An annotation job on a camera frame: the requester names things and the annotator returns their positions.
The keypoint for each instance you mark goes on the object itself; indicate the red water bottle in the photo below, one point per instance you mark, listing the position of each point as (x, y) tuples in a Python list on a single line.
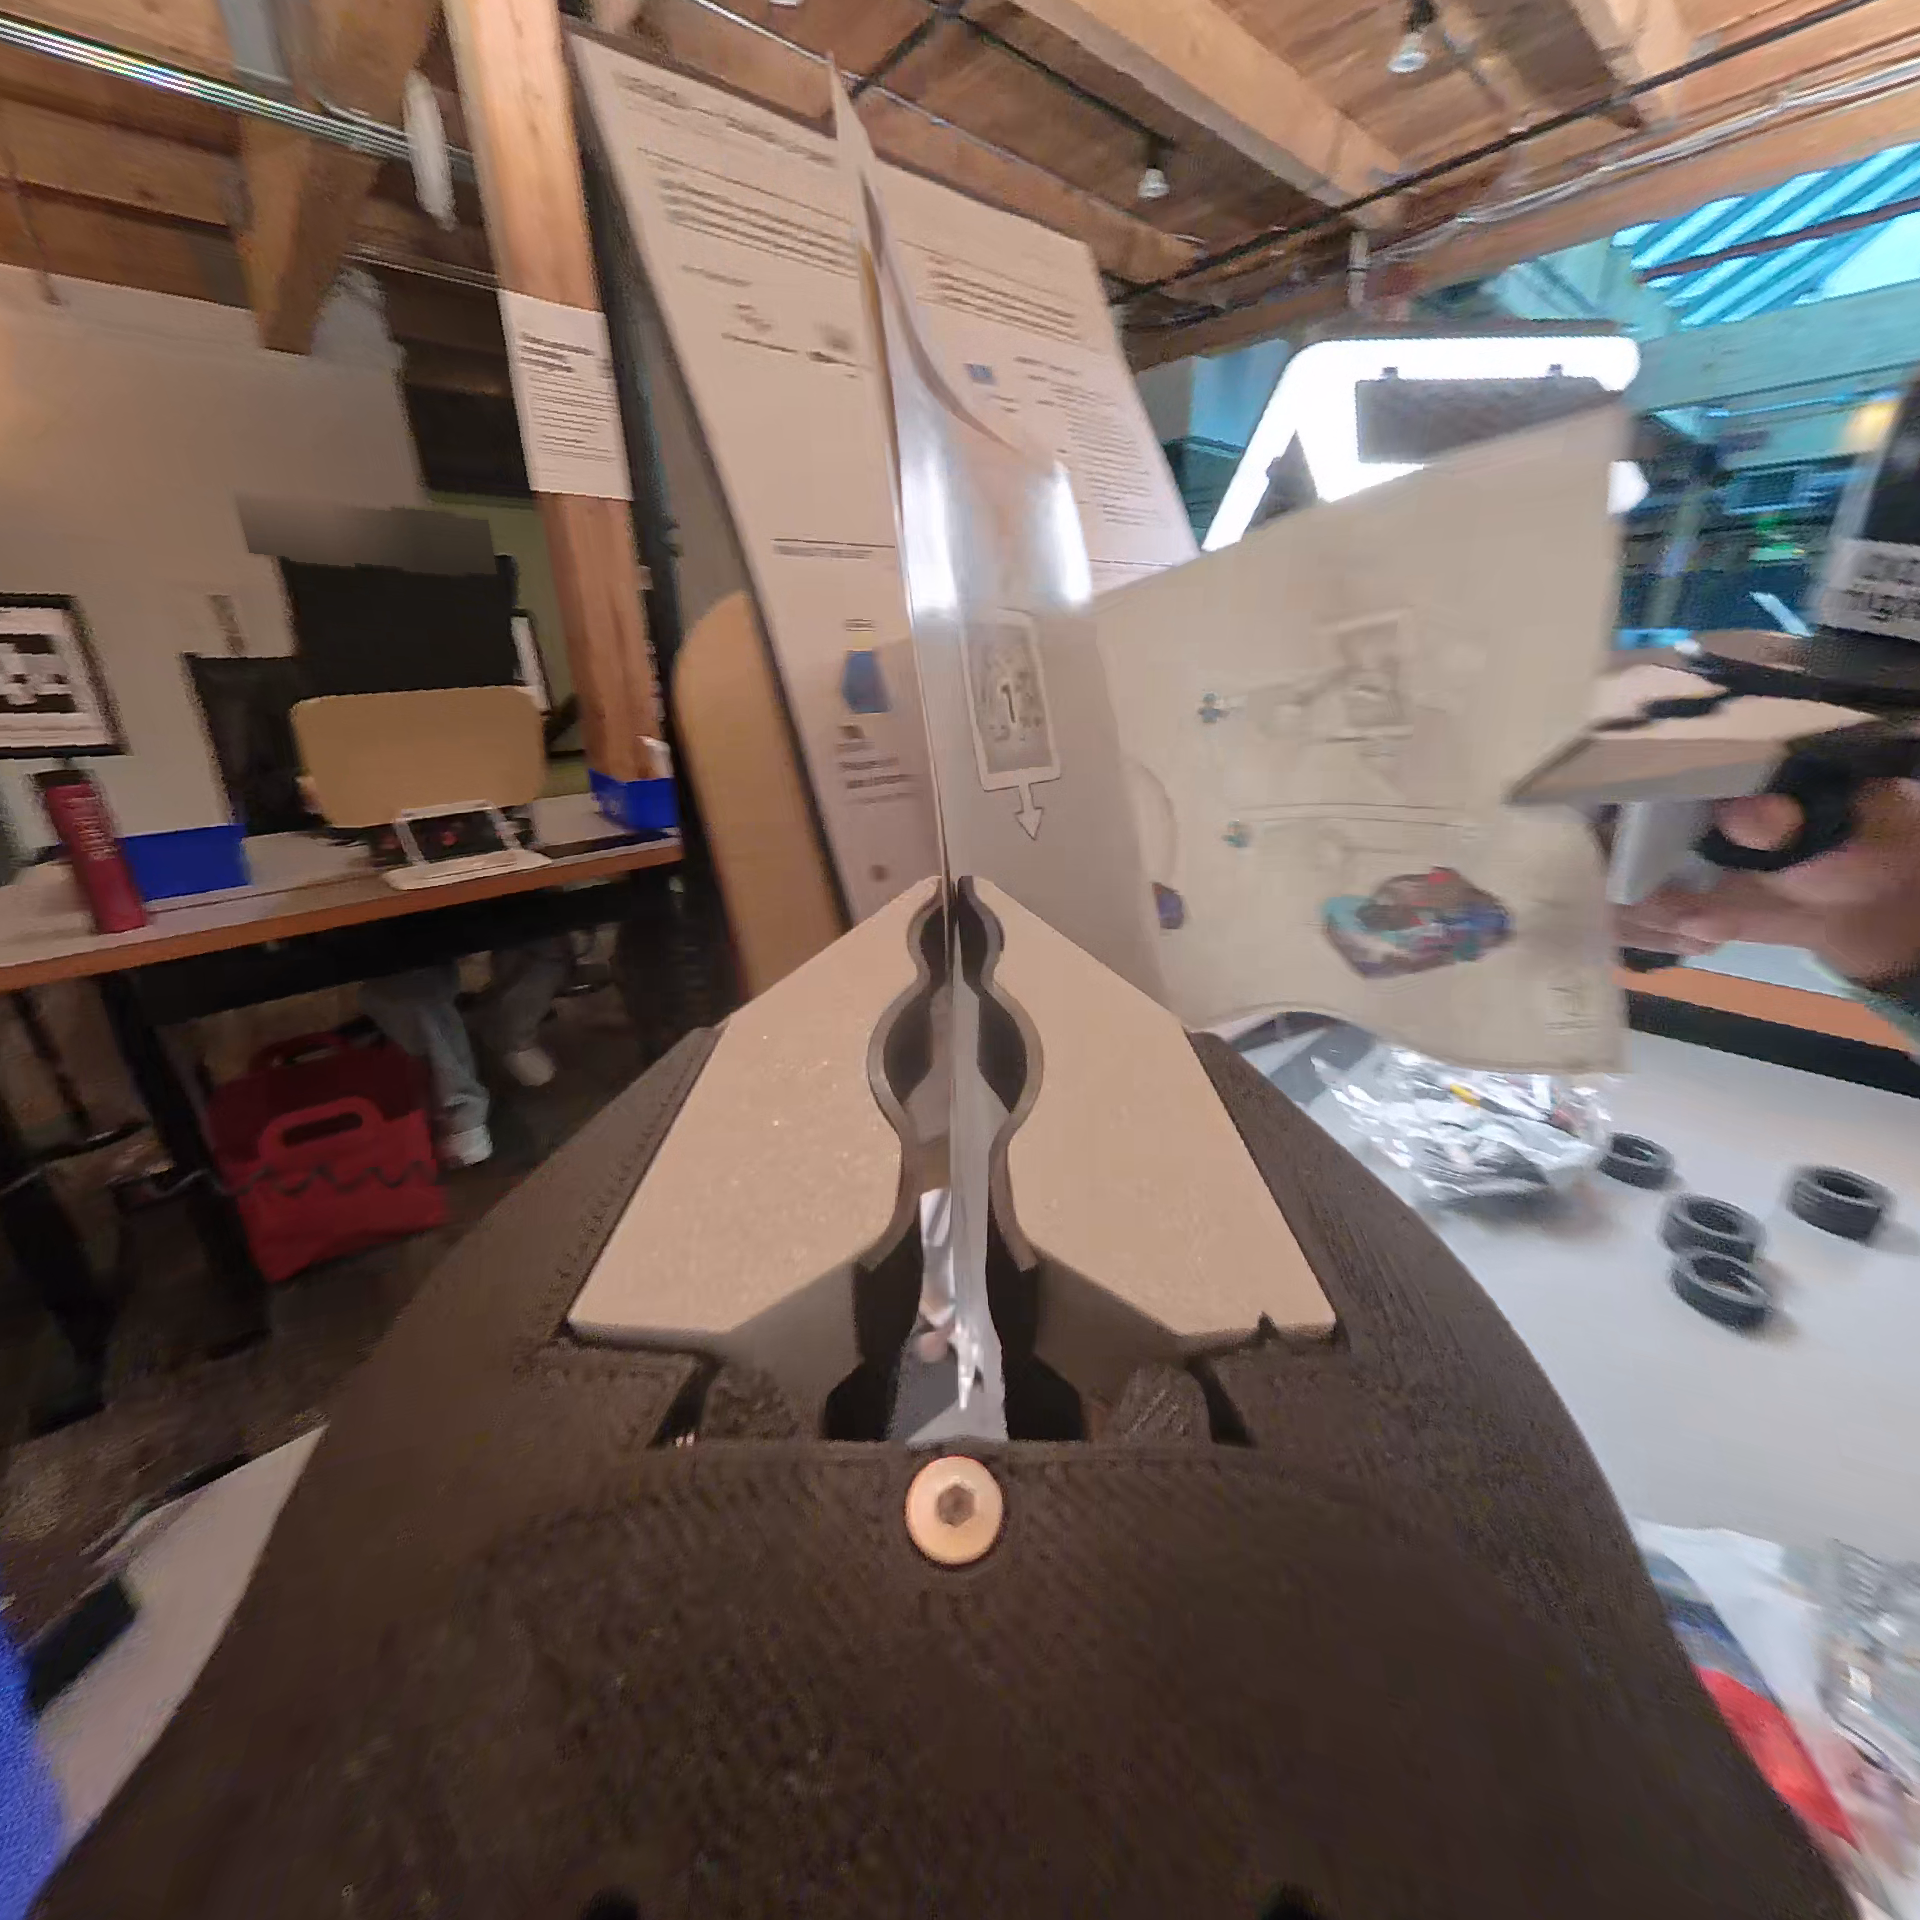
[(92, 854)]

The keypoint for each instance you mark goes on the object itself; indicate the wooden post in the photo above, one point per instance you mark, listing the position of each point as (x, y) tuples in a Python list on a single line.
[(539, 149)]

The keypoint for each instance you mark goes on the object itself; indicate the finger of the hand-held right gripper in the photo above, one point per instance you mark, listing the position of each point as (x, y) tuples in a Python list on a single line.
[(1680, 756), (1664, 685)]

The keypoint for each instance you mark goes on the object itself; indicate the crumpled clear plastic bag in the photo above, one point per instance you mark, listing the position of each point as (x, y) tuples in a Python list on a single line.
[(1453, 1125)]

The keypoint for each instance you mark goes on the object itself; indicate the lego instruction booklet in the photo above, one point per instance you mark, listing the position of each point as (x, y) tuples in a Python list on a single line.
[(1349, 750)]

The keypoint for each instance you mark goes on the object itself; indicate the grey office desk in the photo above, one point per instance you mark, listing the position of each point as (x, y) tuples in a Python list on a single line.
[(299, 908)]

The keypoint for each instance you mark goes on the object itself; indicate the white task instruction poster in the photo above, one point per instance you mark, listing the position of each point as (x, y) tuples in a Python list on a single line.
[(751, 300)]

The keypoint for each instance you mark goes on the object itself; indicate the holographic sticker sheet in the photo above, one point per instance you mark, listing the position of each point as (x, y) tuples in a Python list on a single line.
[(1755, 1694)]

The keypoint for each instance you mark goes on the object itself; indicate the black lego tire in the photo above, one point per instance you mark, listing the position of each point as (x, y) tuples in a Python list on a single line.
[(1722, 1289), (1712, 1227), (1839, 1202), (1637, 1161)]

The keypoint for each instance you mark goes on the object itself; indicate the blue plastic bin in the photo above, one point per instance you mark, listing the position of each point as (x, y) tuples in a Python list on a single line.
[(187, 862), (24, 1800), (639, 801)]

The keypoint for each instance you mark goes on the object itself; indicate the white paper notice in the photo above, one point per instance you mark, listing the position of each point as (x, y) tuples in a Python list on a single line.
[(568, 397)]

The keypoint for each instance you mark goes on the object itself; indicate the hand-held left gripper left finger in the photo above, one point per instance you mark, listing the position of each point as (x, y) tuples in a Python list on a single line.
[(751, 1185)]

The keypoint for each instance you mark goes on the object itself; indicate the black framed marker sign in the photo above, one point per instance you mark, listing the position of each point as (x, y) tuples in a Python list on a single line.
[(59, 674)]

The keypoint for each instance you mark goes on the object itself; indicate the bright light panel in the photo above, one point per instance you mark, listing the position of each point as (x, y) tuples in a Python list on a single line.
[(1306, 360)]

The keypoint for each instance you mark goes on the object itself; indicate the track spotlight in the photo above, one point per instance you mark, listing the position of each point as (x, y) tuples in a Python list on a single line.
[(1407, 43), (1153, 177)]

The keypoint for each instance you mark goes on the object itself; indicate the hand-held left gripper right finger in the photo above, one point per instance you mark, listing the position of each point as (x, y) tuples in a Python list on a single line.
[(1155, 1185)]

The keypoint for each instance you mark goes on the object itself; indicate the red felt bag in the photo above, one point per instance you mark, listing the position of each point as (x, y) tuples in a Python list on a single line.
[(330, 1171)]

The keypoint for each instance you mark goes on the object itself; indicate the orange edged table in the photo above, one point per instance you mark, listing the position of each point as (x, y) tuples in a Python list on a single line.
[(1769, 1004)]

